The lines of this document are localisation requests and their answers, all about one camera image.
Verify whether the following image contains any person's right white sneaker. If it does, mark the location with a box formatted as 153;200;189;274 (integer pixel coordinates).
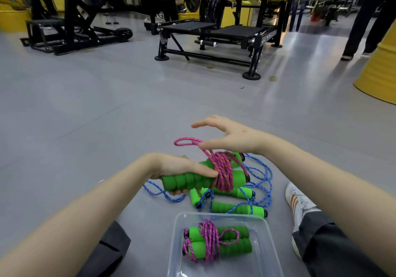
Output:
284;182;321;259

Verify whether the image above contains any black squat rack platform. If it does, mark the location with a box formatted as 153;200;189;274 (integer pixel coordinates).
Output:
144;0;303;81

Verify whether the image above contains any person's right forearm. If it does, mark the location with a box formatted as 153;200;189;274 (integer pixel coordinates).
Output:
263;134;396;276

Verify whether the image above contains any person's right hand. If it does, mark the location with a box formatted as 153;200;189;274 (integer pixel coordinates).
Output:
191;115;270;155

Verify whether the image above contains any large yellow barrel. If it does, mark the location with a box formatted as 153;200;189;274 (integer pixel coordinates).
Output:
354;21;396;105

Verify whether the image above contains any clear plastic box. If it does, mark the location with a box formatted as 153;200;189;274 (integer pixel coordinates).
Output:
167;212;284;277

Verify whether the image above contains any blue skipping rope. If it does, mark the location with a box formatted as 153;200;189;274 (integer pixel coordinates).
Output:
198;153;273;219
143;179;216;208

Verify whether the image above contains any person's right leg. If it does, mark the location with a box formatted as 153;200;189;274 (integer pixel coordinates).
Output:
292;211;389;277

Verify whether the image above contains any person's left forearm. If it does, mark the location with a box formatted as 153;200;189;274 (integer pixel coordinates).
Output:
0;156;161;277

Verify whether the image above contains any person's left leg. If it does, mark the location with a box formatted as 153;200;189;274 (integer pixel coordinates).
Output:
75;221;132;277

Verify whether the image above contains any person's leg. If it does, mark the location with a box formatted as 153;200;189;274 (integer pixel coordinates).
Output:
292;211;389;277
75;221;132;277

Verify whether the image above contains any black wheeled gym machine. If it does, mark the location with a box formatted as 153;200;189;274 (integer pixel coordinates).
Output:
20;0;134;56

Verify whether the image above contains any person's left hand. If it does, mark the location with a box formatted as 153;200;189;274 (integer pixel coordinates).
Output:
151;153;219;196

